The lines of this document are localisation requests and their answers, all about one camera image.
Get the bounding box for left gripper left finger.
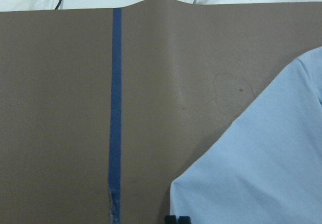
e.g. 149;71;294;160
164;215;177;224

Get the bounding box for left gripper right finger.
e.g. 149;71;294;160
178;216;191;224

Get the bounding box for light blue t-shirt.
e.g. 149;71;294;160
170;48;321;223

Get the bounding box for brown table cover sheet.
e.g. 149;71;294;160
1;0;321;223

